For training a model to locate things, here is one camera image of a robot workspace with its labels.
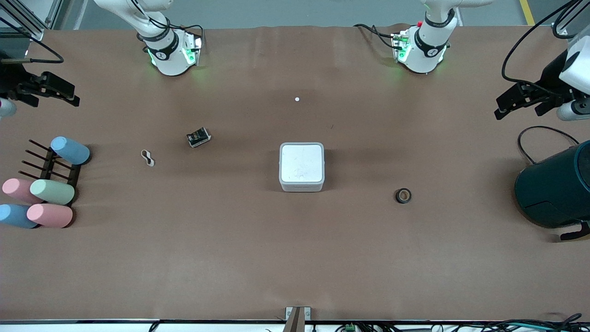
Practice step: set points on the small green connector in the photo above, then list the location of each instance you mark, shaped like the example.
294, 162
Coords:
351, 328

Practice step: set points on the white square trash bin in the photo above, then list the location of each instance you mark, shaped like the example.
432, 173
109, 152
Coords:
302, 186

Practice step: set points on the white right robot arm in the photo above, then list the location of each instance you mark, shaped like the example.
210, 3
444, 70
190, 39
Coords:
168, 50

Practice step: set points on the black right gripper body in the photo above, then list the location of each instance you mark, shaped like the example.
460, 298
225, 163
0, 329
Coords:
10, 79

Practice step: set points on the black snack wrapper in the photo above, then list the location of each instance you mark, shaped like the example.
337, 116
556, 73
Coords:
198, 137

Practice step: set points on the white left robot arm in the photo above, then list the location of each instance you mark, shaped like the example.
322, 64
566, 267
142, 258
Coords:
428, 50

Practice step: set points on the base connector block green light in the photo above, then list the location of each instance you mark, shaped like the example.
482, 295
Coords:
192, 50
400, 46

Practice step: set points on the light blue plastic cup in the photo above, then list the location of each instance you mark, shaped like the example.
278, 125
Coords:
71, 151
16, 216

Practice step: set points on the brown table cover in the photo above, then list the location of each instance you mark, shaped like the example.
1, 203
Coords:
295, 258

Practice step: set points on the white figure-eight scrap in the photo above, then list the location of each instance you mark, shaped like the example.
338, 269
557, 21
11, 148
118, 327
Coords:
147, 157

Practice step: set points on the dark teal round appliance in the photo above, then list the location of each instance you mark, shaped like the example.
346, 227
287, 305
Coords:
553, 189

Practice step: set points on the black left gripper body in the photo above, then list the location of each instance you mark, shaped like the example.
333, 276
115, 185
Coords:
551, 75

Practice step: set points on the aluminium frame profile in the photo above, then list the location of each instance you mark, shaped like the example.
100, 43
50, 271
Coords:
23, 20
564, 25

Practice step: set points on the metal mount bracket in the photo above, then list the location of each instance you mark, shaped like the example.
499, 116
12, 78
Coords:
297, 318

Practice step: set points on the white bin lid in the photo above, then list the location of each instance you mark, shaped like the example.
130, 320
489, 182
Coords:
302, 162

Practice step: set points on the black peg cup rack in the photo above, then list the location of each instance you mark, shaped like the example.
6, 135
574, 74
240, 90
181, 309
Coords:
48, 168

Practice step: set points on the black tape roll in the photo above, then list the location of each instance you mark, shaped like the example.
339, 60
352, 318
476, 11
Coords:
398, 196

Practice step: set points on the pink plastic cup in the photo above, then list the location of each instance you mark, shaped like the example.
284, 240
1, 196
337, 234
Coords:
16, 189
50, 215

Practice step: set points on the pale green plastic cup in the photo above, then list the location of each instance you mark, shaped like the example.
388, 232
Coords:
53, 192

